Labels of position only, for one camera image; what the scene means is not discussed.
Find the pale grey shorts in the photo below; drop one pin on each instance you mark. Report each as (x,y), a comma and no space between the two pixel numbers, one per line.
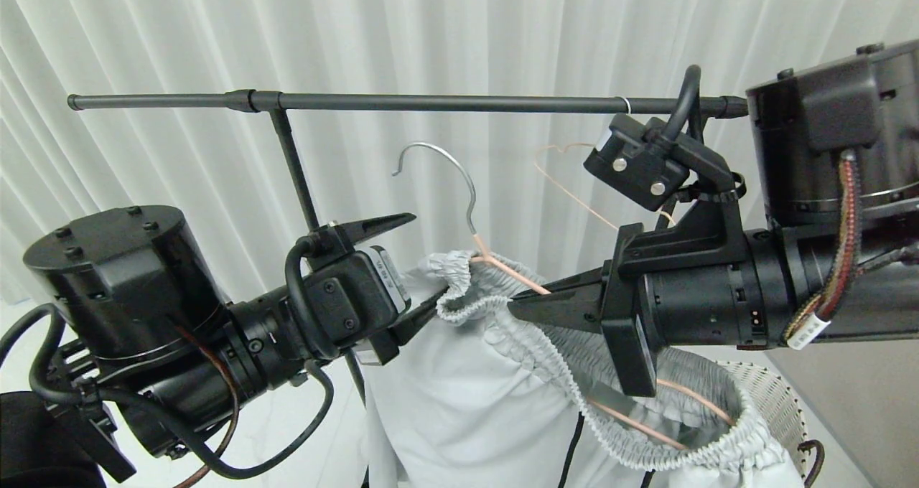
(467,402)

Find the pink clothes hanger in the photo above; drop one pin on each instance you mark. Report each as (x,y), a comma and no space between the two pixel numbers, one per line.
(574,197)
(520,276)

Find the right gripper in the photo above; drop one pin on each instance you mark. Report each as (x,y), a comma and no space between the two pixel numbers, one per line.
(703,308)

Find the white curtain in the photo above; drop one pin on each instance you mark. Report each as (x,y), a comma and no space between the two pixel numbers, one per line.
(179,29)

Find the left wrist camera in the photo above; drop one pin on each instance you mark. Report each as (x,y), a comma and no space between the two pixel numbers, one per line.
(352,294)

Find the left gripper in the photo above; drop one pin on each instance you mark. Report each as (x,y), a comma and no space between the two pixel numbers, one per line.
(266,344)

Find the white laundry basket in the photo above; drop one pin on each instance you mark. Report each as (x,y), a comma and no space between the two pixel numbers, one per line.
(782,402)

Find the black clothes rack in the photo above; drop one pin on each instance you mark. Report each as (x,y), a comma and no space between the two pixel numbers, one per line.
(431,102)

